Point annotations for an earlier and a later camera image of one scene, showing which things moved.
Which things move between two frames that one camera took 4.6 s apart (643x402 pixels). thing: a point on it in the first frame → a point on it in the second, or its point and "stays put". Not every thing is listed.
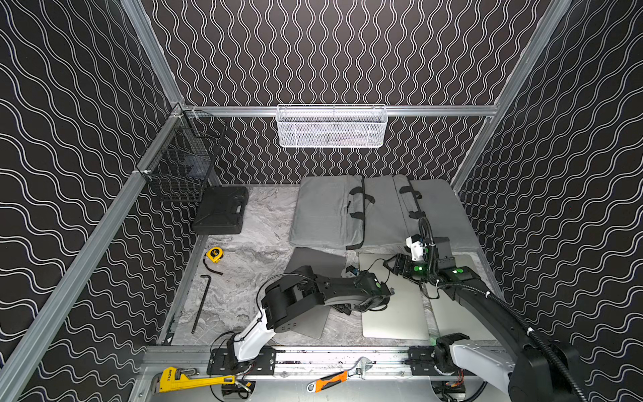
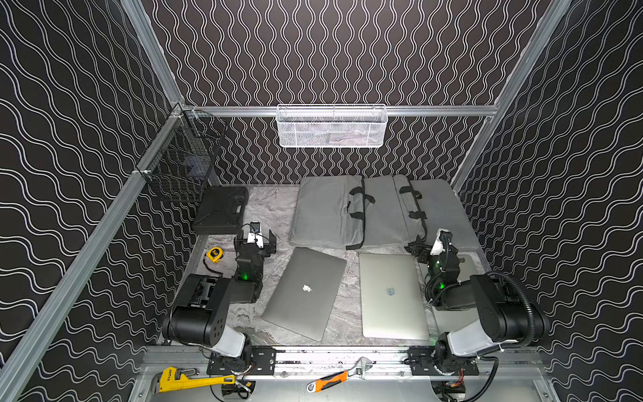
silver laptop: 450,316 stays put
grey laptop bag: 329,212 stays put
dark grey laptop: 312,322 stays put
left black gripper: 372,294 → 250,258
